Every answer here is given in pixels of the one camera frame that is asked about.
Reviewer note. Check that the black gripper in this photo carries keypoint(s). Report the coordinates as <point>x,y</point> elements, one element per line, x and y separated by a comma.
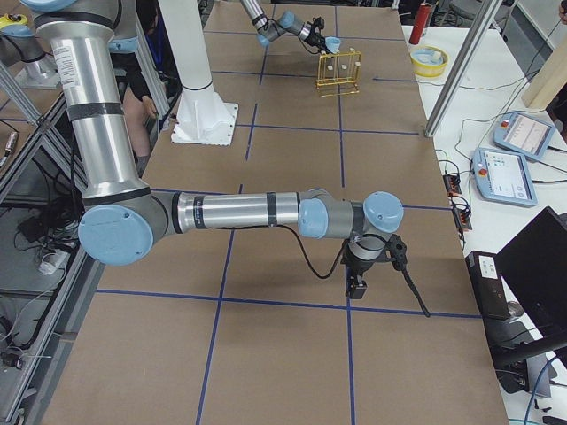
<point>314,36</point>
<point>357,270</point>

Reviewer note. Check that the light blue plastic cup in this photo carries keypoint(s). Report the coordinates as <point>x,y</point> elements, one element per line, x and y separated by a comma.
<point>332,44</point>

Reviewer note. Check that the black desktop box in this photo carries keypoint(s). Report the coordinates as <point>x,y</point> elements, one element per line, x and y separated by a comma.
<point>487,285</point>

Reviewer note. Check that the red cylinder bottle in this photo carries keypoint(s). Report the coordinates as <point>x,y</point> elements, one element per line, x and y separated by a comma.
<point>422,16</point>

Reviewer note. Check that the yellow rimmed blue bowl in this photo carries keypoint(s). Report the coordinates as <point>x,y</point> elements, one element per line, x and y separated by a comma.
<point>428,61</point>

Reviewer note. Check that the near blue teach pendant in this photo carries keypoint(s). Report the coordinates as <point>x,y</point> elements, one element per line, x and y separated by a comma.
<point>503,177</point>

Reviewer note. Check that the blue teach pendant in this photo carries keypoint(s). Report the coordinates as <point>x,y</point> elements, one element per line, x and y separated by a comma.
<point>503,177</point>
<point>523,133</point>

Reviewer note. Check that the black computer monitor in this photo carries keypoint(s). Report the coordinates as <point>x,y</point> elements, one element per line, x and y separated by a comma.
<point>533,264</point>

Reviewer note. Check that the far blue teach pendant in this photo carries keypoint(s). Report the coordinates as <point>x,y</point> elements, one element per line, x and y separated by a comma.
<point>523,133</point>

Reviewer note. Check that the person in black shirt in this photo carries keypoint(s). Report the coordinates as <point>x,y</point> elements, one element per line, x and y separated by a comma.
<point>137,101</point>

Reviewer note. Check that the wooden board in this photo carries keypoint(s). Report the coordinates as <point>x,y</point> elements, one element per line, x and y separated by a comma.
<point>547,83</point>

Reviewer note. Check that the gold wire cup holder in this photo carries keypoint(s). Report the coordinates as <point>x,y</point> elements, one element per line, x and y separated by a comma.
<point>338,73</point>

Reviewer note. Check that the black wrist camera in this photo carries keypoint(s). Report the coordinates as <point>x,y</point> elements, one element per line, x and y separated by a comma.
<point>356,287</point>

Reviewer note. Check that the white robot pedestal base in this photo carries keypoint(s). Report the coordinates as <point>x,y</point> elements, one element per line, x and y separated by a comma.
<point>202,117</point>

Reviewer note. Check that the aluminium frame post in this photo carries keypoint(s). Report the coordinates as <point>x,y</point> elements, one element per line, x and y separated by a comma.
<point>472,41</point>

